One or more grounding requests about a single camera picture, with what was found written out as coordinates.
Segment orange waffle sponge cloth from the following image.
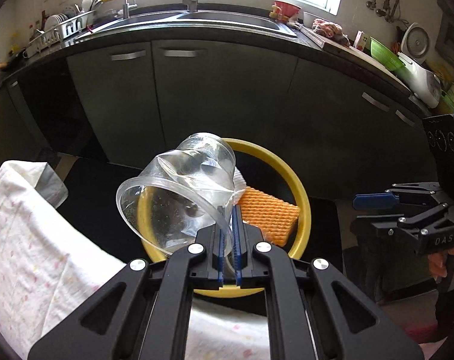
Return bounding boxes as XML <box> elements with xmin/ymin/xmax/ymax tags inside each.
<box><xmin>238</xmin><ymin>187</ymin><xmax>300</xmax><ymax>247</ymax></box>

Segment clear plastic cup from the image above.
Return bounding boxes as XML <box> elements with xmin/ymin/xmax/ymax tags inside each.
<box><xmin>116</xmin><ymin>133</ymin><xmax>236</xmax><ymax>255</ymax></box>

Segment white paper towel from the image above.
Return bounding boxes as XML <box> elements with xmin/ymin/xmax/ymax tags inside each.
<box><xmin>223</xmin><ymin>167</ymin><xmax>247</xmax><ymax>210</ymax></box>

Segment dark green kitchen cabinets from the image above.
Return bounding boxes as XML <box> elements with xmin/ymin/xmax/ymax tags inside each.
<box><xmin>0</xmin><ymin>32</ymin><xmax>436</xmax><ymax>199</ymax></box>

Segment yellow rimmed trash bin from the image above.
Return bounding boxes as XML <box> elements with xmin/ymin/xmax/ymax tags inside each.
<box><xmin>137</xmin><ymin>138</ymin><xmax>312</xmax><ymax>298</ymax></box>

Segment person's right hand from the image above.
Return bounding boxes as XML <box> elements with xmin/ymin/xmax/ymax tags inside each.
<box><xmin>427</xmin><ymin>248</ymin><xmax>454</xmax><ymax>280</ymax></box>

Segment white floral tablecloth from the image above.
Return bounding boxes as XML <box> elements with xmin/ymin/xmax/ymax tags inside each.
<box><xmin>0</xmin><ymin>160</ymin><xmax>125</xmax><ymax>359</ymax></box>

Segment white rice cooker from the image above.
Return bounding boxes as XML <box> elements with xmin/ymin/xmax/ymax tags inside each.
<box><xmin>394</xmin><ymin>52</ymin><xmax>441</xmax><ymax>109</ymax></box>

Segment green plastic colander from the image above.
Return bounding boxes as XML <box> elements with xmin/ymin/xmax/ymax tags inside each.
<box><xmin>370</xmin><ymin>37</ymin><xmax>404</xmax><ymax>72</ymax></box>

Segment red plastic bowl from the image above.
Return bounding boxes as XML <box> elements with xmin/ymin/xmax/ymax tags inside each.
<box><xmin>274</xmin><ymin>0</ymin><xmax>301</xmax><ymax>18</ymax></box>

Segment stainless steel sink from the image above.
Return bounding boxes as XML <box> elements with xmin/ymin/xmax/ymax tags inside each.
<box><xmin>92</xmin><ymin>10</ymin><xmax>296</xmax><ymax>38</ymax></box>

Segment dish drying rack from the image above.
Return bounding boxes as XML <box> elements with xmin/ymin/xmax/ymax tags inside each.
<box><xmin>25</xmin><ymin>10</ymin><xmax>94</xmax><ymax>58</ymax></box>

